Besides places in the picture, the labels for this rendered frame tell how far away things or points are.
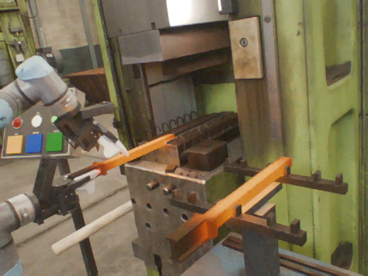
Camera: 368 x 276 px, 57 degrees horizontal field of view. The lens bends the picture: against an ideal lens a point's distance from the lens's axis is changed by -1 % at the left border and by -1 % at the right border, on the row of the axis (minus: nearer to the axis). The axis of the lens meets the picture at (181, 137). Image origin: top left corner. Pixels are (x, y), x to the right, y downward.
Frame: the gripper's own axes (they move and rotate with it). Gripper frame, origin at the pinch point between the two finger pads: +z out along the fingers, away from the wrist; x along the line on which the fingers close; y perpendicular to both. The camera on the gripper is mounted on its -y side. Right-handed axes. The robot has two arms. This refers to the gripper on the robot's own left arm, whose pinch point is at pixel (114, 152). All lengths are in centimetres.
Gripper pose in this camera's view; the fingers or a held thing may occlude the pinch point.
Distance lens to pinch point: 105.9
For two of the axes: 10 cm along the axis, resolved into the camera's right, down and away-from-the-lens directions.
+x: 7.4, 0.8, -6.7
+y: -5.0, 7.3, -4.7
